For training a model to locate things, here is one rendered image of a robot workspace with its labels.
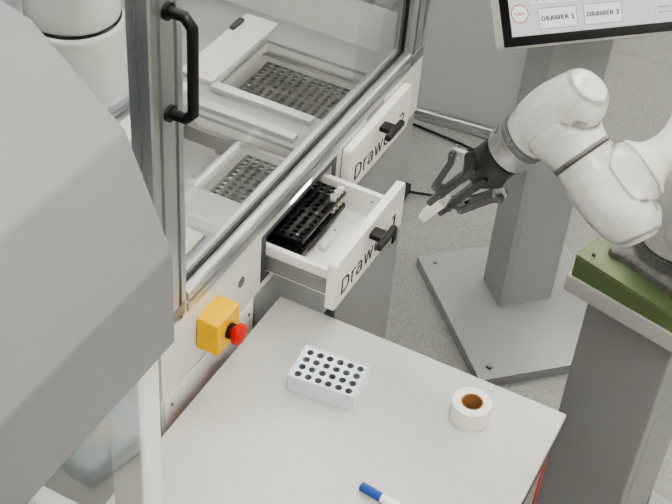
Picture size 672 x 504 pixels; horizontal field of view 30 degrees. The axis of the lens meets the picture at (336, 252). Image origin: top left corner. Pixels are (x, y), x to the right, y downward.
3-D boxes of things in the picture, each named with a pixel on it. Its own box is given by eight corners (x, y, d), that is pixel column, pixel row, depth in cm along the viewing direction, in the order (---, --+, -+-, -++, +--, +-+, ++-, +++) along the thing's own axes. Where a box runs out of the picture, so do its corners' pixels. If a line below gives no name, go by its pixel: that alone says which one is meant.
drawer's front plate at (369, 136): (407, 125, 273) (412, 83, 266) (346, 196, 253) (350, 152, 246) (400, 123, 274) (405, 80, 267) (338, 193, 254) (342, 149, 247)
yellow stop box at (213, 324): (242, 333, 219) (243, 303, 214) (221, 359, 214) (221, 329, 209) (217, 322, 221) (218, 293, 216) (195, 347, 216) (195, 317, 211)
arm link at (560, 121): (492, 118, 199) (539, 186, 198) (556, 66, 188) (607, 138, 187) (528, 98, 207) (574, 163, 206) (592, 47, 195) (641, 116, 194)
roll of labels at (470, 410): (493, 408, 220) (496, 393, 218) (484, 437, 215) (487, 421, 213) (454, 397, 222) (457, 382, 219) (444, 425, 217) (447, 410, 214)
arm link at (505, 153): (518, 100, 205) (495, 119, 209) (498, 131, 199) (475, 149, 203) (557, 138, 206) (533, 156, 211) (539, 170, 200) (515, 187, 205)
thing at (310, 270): (389, 221, 246) (392, 196, 242) (328, 297, 228) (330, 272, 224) (215, 154, 258) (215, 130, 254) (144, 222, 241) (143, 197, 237)
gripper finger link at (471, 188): (490, 164, 213) (496, 169, 213) (452, 195, 221) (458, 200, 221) (482, 177, 210) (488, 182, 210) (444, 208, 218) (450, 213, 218)
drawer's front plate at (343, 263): (400, 225, 248) (406, 181, 240) (332, 312, 228) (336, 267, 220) (392, 222, 248) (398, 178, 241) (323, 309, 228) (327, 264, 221)
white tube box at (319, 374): (369, 379, 224) (370, 365, 221) (352, 412, 218) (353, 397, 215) (304, 358, 227) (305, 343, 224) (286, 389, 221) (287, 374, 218)
